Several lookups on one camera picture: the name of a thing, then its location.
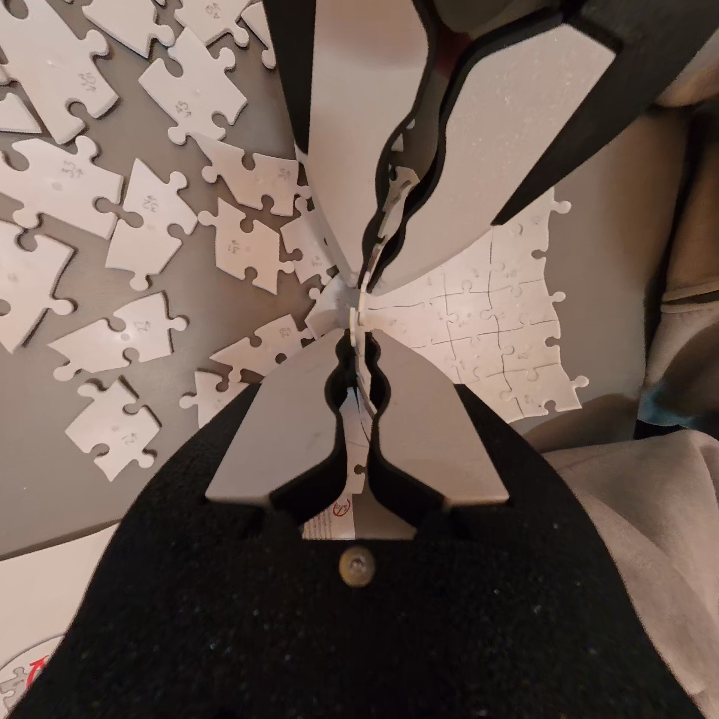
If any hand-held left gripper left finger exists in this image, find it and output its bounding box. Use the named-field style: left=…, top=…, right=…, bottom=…
left=204, top=327, right=353, bottom=527

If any person's grey clothing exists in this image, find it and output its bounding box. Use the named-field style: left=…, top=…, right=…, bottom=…
left=522, top=73, right=719, bottom=719

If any single white puzzle piece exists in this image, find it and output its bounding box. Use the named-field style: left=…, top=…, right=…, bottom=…
left=364, top=166, right=422, bottom=288

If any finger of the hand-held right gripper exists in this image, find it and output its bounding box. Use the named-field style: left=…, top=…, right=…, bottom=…
left=263, top=0, right=438, bottom=288
left=366, top=21, right=666, bottom=295

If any dark blue cloth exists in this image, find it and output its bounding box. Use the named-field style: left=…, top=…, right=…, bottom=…
left=635, top=382, right=719, bottom=440

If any assembled white puzzle ball section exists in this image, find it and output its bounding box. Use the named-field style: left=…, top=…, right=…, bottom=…
left=337, top=188, right=591, bottom=495

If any pile of loose puzzle pieces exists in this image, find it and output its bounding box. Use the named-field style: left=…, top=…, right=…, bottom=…
left=0, top=0, right=343, bottom=483

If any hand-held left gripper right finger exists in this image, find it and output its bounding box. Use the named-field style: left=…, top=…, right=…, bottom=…
left=364, top=330, right=510, bottom=533

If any white instruction sheet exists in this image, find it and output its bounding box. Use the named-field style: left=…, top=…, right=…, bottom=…
left=0, top=497, right=355, bottom=719

